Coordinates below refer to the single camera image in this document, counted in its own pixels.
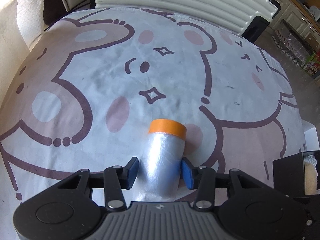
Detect white yarn bundle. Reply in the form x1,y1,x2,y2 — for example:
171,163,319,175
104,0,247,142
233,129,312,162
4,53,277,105
304,154,317,167

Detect white paper towel sheet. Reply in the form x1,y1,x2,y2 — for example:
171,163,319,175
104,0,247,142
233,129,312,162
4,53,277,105
0,0,44,101

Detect orange capped plastic film roll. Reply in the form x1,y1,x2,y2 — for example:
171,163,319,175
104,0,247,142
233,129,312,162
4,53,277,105
134,119,187,202

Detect beige plush bunny toy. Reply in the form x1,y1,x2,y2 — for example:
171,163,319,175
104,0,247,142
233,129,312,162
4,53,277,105
304,163,317,195

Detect black cardboard box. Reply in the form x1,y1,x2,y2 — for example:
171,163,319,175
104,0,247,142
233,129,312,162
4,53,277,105
272,151,319,197

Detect red green snack box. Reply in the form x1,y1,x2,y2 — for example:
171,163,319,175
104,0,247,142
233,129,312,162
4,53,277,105
303,51,320,79

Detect white cardboard box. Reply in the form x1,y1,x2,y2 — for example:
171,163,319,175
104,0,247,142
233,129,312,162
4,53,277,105
302,120,319,151

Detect bear print bed sheet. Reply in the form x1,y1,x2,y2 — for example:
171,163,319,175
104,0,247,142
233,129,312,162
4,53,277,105
1,8,306,213

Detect pack of water bottles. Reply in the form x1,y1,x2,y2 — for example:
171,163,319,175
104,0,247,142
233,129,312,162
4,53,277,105
274,20,315,66

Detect cream kitchen cabinets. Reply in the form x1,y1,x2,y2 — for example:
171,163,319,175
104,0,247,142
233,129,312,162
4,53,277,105
270,0,319,42

